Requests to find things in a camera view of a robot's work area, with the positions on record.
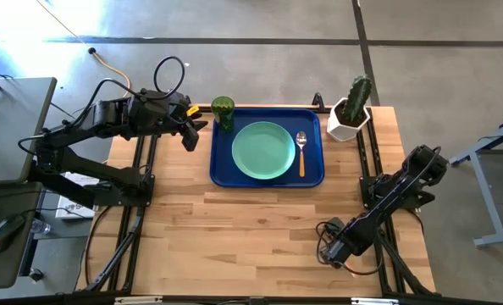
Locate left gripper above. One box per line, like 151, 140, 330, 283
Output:
166, 93, 209, 153

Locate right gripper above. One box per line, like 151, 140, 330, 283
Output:
319, 218, 366, 269

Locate green textured cup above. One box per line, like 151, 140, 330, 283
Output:
210, 95, 236, 134

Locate teal round plate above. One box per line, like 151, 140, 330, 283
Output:
231, 120, 297, 181

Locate metal spoon with orange handle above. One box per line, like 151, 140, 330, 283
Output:
296, 130, 308, 179

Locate blue plastic tray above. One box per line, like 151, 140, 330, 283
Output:
209, 106, 326, 189

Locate black table clamp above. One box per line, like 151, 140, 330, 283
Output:
311, 91, 326, 113

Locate white hexagonal plant pot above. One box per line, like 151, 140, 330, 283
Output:
326, 97, 372, 143

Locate white printed booklet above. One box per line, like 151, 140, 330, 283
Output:
55, 170, 101, 221

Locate green cactus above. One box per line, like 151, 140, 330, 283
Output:
340, 74, 373, 125

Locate grey metal table legs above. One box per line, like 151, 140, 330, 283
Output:
447, 115, 503, 248

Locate grey side desk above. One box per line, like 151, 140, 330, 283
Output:
0, 76, 58, 184

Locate clear water bottle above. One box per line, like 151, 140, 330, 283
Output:
30, 218, 52, 236

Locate black computer mouse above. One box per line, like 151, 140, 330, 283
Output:
0, 213, 26, 254

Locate dark desk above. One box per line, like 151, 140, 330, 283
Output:
0, 180, 44, 291

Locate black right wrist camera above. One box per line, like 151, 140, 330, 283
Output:
323, 216, 346, 238

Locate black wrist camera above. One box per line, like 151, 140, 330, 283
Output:
137, 87, 173, 119
323, 216, 346, 238

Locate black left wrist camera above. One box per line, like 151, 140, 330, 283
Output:
137, 87, 173, 119

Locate silver frame bracket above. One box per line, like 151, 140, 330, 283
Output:
113, 295, 164, 305
350, 297, 401, 305

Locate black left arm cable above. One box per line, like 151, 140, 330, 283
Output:
152, 55, 186, 102

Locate orange floor cable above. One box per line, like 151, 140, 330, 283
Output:
35, 0, 133, 93

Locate black aluminium table frame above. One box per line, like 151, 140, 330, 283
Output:
74, 103, 438, 305

